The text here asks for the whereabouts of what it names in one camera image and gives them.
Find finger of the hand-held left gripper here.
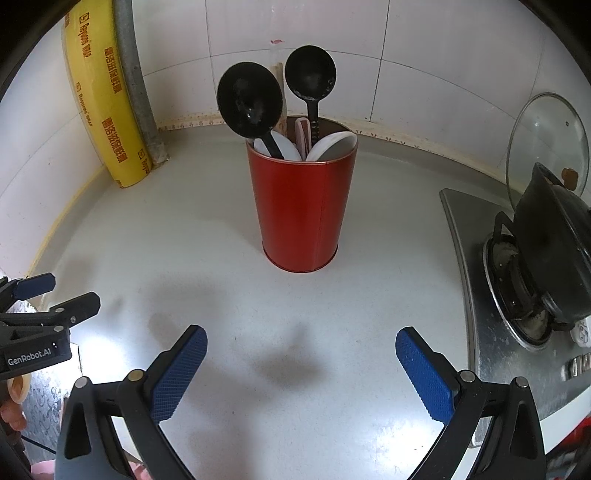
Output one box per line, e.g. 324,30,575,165
0,272,57,315
0,292,101,344

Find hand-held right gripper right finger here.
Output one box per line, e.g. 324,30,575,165
394,326,548,480

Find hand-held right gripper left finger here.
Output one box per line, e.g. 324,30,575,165
54,324,209,480

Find red metal canister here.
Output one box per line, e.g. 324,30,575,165
246,117,360,274

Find white spoon printed handle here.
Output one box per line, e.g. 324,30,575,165
305,131,357,162
253,130,302,161

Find black spoon smooth handle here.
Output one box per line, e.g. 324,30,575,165
217,62,288,161

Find plain white ceramic spoon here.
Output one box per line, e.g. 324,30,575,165
293,117,314,158

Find wooden chopsticks pack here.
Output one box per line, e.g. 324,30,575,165
268,39,291,137

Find black spoon twisted handle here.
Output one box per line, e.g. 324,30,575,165
284,45,338,141

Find person's left hand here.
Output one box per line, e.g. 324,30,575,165
0,397,28,430

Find steel gas stove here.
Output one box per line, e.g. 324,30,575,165
438,188,591,450

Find black burner grate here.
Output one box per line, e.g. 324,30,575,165
482,215,575,344

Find grey stove knob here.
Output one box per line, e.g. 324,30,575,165
563,353,591,381

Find small white container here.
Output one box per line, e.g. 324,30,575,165
570,316,591,348

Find black clay pot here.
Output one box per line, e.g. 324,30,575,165
512,161,591,326

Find yellow cling wrap box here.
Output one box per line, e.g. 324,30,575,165
61,0,153,189

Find glass pot lid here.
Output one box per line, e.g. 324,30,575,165
505,92,591,199

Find cream round ring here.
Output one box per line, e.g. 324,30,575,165
8,374,33,401

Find thin black cable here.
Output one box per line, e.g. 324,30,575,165
21,436,60,457

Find grey wall pipe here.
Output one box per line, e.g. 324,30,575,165
112,0,171,167

